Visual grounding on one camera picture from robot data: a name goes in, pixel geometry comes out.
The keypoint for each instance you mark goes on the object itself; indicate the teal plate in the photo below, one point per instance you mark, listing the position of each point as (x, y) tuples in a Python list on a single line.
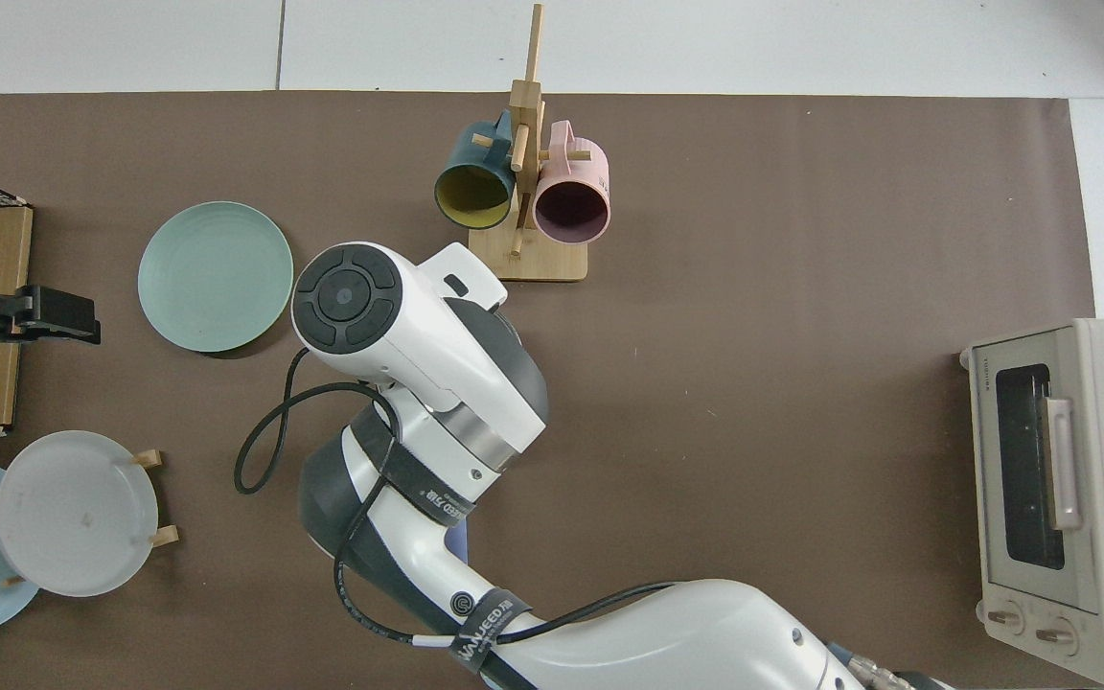
[(217, 278)]

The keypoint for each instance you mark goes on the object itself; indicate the white plate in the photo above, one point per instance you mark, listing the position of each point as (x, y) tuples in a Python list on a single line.
[(73, 513)]

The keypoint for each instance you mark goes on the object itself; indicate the wooden plate rack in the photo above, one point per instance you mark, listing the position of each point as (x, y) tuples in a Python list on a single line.
[(164, 536)]

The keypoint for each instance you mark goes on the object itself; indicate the dark teal cup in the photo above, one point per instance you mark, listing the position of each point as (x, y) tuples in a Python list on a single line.
[(473, 196)]

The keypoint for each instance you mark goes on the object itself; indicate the wooden cup stand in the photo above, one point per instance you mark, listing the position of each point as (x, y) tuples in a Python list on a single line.
[(525, 259)]

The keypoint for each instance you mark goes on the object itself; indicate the pink cup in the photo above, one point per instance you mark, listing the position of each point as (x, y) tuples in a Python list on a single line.
[(571, 206)]

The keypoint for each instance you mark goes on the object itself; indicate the brown table cloth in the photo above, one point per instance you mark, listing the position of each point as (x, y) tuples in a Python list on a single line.
[(753, 383)]

